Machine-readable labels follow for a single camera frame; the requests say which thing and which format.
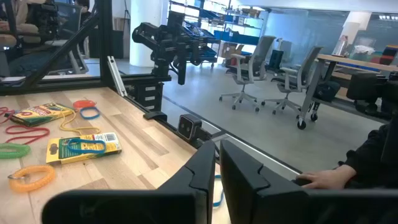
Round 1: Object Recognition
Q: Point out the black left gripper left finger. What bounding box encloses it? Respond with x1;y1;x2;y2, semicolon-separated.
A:
41;139;216;224

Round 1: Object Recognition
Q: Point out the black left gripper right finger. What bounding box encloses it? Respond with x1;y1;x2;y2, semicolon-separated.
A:
219;139;398;224

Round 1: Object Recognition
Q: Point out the yellow green Crayola crayon box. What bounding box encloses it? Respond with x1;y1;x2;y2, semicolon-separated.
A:
10;102;76;128
45;131;123;165

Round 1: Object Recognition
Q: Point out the orange coil wristband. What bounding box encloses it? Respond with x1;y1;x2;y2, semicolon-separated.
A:
8;164;57;194

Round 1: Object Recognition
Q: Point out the red coil wristband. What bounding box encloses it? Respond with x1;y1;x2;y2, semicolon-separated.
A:
72;99;97;110

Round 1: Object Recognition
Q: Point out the red rubber band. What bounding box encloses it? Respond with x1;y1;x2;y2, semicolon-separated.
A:
4;124;51;146
0;106;16;125

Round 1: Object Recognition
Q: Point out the green coil wristband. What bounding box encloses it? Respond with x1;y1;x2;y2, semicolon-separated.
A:
0;142;32;161

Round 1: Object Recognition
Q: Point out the grey white office chair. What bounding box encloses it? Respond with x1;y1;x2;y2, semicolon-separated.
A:
218;35;277;113
261;45;324;116

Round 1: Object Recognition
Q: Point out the black office chair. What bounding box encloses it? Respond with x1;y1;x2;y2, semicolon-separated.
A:
346;72;398;115
266;49;285;75

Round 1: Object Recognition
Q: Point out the grey mesh office chair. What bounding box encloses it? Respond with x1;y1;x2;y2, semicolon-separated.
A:
43;2;90;75

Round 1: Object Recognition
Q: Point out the person's hand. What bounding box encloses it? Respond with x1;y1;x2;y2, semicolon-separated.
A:
296;164;358;190

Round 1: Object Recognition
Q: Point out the black edge clamp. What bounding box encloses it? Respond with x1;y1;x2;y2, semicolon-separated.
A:
142;110;168;121

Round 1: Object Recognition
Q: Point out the black drawer cabinet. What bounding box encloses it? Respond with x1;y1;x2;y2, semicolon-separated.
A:
134;81;165;112

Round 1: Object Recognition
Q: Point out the black bag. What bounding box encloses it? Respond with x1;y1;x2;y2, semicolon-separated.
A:
313;80;342;103

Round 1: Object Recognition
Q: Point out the yellow rubber band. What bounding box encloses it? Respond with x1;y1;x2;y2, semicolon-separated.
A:
58;108;102;136

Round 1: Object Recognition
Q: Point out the silver aluminium bar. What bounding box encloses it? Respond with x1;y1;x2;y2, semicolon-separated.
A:
106;55;129;98

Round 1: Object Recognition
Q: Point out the cardboard box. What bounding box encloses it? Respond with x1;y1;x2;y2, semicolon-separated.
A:
221;42;246;60

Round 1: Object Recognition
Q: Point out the metal rack with blue bins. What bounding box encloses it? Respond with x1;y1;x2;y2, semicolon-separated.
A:
169;0;265;68

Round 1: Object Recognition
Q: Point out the wooden rolling table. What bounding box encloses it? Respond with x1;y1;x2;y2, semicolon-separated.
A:
296;53;398;131

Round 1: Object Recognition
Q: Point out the clear water bottle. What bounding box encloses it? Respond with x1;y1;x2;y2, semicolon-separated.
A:
331;34;349;57

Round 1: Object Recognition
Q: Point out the stack of coloured bins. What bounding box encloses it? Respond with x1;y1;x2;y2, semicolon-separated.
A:
369;44;398;65

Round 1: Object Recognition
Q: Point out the black cube camera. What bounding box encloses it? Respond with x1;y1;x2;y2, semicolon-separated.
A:
177;113;203;141

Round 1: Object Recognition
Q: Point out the black aluminium rig frame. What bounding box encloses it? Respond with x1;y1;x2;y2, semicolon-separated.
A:
0;0;224;150

